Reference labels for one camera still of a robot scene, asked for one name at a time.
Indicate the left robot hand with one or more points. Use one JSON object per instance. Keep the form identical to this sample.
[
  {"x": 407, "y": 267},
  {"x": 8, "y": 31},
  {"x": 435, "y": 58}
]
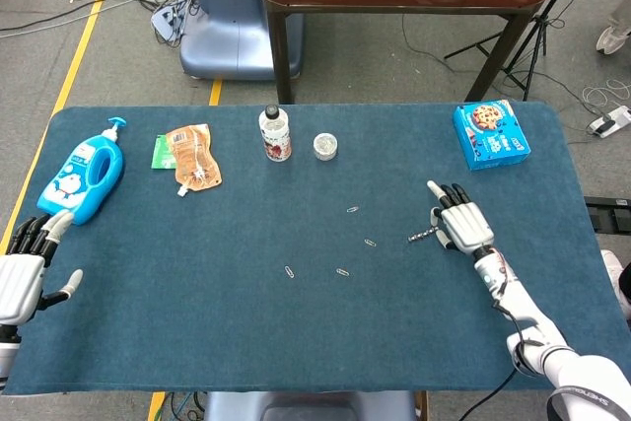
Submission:
[{"x": 20, "y": 283}]

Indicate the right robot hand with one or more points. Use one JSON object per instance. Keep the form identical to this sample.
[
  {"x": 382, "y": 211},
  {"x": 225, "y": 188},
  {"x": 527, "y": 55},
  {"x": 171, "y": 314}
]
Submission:
[{"x": 466, "y": 226}]

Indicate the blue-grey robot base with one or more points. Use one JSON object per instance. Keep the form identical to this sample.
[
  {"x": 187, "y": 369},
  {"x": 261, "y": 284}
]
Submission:
[{"x": 227, "y": 21}]

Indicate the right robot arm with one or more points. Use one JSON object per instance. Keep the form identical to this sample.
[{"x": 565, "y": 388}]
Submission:
[{"x": 537, "y": 322}]

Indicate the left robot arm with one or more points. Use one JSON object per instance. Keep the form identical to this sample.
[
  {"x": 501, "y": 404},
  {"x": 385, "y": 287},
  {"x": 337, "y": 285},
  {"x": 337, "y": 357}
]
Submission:
[{"x": 7, "y": 352}]

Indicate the blue cookie box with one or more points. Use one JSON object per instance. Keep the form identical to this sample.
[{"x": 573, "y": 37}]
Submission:
[{"x": 493, "y": 137}]

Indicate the blue pump bottle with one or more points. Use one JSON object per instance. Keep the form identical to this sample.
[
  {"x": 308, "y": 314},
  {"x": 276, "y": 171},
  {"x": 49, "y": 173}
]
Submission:
[{"x": 74, "y": 179}]

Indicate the black foot pedal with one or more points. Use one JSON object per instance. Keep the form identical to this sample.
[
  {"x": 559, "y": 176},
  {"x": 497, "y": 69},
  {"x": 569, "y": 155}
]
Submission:
[{"x": 609, "y": 214}]

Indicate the small clear paper clip jar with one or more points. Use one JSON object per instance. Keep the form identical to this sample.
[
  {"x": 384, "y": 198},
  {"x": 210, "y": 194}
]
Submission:
[{"x": 325, "y": 147}]

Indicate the white shoe beside table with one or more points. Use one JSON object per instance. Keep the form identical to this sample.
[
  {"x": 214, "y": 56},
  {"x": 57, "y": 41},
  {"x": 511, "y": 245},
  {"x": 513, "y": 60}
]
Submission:
[{"x": 618, "y": 283}]

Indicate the white power strip with pedal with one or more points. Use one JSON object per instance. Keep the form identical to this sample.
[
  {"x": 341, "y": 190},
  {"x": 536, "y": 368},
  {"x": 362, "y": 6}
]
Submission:
[{"x": 609, "y": 122}]

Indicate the green packet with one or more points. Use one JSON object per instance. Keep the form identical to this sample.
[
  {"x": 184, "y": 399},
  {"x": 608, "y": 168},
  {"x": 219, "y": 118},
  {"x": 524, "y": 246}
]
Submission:
[{"x": 160, "y": 155}]

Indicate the white drink bottle black cap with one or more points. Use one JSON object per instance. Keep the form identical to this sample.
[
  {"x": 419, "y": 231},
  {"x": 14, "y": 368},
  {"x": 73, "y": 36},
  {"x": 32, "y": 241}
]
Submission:
[{"x": 276, "y": 140}]

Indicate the orange spout pouch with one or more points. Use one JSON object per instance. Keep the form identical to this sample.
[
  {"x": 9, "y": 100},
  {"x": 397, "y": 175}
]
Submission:
[{"x": 194, "y": 160}]

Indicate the black tripod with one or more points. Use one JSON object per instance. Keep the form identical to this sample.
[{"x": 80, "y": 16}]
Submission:
[{"x": 542, "y": 21}]

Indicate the blue table cloth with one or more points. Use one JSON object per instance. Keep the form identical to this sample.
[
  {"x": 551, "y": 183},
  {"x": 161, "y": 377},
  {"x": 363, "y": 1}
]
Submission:
[{"x": 246, "y": 332}]

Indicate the person's white shoe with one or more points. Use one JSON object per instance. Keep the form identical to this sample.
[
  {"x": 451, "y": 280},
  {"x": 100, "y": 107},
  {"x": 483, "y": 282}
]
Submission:
[{"x": 611, "y": 41}]

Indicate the own robot grey base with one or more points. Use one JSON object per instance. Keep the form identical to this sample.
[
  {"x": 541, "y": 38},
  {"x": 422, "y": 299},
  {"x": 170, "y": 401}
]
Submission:
[{"x": 310, "y": 406}]

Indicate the grey power strip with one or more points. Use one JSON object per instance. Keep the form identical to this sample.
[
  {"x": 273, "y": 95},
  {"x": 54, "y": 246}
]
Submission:
[{"x": 167, "y": 19}]

